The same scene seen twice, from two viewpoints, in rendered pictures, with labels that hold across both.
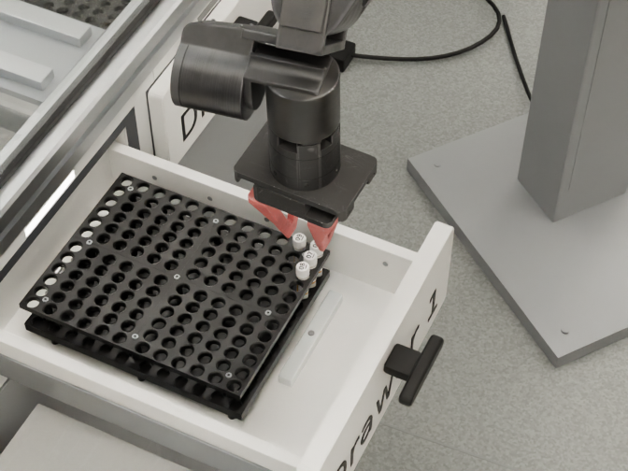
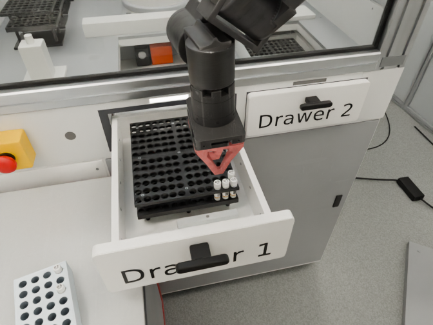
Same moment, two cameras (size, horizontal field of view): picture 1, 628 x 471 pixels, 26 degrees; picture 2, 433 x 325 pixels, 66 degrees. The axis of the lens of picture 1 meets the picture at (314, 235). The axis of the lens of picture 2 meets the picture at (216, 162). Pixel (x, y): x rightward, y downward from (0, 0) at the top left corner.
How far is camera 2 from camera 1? 0.80 m
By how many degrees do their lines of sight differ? 35
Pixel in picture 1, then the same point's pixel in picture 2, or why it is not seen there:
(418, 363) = (202, 258)
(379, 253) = (260, 207)
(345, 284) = (247, 213)
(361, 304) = not seen: hidden behind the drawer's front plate
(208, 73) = (178, 23)
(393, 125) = (415, 228)
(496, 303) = (398, 312)
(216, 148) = (286, 151)
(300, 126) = (191, 70)
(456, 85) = not seen: outside the picture
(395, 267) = not seen: hidden behind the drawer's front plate
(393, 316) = (214, 227)
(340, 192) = (209, 133)
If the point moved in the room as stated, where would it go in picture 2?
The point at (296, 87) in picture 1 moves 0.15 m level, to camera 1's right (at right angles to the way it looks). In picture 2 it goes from (194, 41) to (296, 100)
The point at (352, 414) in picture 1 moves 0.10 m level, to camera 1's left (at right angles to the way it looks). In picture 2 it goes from (144, 249) to (112, 204)
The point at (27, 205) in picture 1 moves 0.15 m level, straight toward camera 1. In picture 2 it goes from (153, 89) to (96, 127)
